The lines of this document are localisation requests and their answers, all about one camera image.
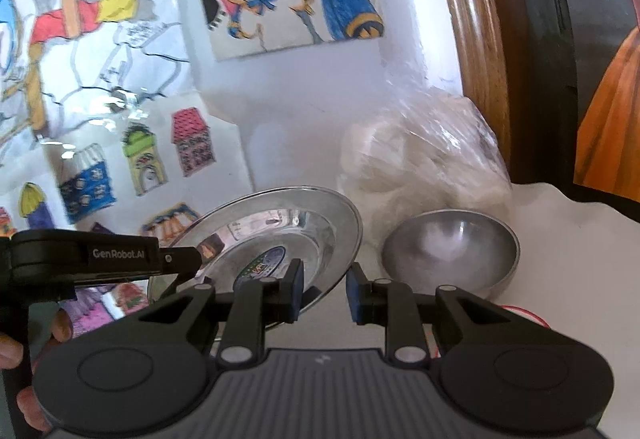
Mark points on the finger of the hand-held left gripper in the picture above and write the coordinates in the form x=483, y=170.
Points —
x=182, y=259

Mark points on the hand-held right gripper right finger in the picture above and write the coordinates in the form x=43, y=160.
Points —
x=356, y=294

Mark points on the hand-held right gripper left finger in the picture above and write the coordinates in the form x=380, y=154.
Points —
x=295, y=291

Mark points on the shiny steel plate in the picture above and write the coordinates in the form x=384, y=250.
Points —
x=280, y=219

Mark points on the steel bowl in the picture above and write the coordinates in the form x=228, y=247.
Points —
x=450, y=244

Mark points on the person's left hand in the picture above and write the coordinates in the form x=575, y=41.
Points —
x=62, y=326

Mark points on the colourful houses drawing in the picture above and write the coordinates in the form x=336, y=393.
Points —
x=90, y=179

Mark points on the plastic bag of white blocks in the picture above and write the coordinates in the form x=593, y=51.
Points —
x=425, y=169

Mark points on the child with fan drawing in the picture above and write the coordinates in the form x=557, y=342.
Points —
x=100, y=44

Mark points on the painting with orange dress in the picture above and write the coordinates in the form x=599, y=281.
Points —
x=605, y=119

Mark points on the brown wooden picture frame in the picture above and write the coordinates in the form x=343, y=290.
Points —
x=470, y=19

